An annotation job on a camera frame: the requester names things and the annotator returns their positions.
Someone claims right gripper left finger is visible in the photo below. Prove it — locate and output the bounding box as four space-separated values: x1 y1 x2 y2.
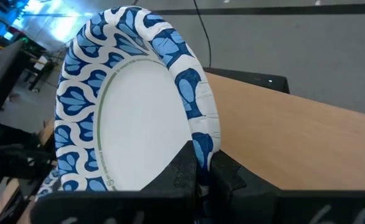
140 139 199 192

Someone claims white patterned bowl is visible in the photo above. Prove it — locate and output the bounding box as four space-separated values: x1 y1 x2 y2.
54 5 221 192

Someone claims blue patterned paper plate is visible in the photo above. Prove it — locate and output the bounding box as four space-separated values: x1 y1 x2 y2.
34 167 60 202

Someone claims long black floor cable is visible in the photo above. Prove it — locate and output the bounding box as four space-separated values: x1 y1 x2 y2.
193 0 213 68

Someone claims wooden shelf with black frame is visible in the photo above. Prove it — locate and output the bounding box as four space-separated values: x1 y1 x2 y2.
202 67 365 191

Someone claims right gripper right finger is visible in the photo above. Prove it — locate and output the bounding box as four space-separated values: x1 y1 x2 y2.
209 149 282 192

